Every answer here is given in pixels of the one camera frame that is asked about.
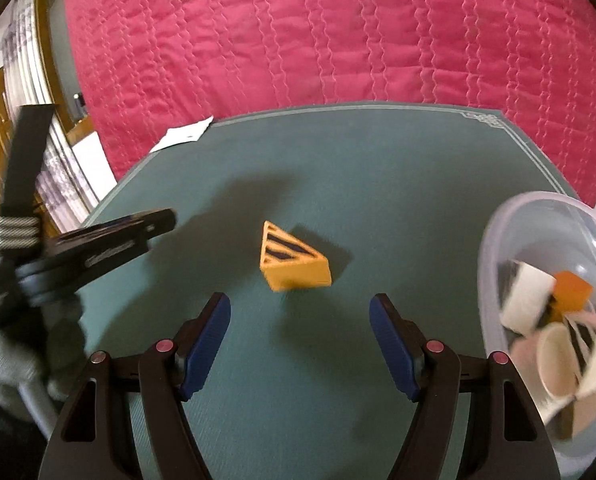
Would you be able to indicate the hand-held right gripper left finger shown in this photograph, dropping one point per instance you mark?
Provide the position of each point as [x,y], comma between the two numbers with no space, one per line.
[205,345]

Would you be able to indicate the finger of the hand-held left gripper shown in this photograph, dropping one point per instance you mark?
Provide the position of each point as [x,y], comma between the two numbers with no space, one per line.
[28,160]
[113,250]

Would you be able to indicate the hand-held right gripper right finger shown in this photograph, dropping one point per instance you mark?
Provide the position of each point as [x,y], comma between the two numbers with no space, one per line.
[393,347]

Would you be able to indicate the orange striped triangle block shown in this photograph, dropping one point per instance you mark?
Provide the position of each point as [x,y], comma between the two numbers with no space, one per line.
[298,275]

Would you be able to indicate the clear plastic bowl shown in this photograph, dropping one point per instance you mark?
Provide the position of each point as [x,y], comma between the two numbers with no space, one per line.
[508,240]

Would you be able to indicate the cream plastic cup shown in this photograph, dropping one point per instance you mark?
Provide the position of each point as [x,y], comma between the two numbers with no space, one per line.
[553,365]

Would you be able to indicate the person's left hand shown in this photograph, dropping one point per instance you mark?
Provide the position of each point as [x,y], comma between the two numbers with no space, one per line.
[8,360]

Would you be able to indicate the white sheer curtain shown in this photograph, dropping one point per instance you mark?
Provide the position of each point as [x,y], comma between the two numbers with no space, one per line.
[63,175]

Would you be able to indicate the wooden furniture edge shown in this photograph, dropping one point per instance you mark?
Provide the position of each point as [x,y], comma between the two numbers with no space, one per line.
[80,132]

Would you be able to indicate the white paper slip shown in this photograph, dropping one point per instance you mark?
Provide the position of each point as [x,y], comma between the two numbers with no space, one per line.
[183,133]

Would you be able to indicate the red quilted blanket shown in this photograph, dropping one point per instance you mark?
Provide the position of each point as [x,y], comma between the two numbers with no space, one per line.
[328,35]

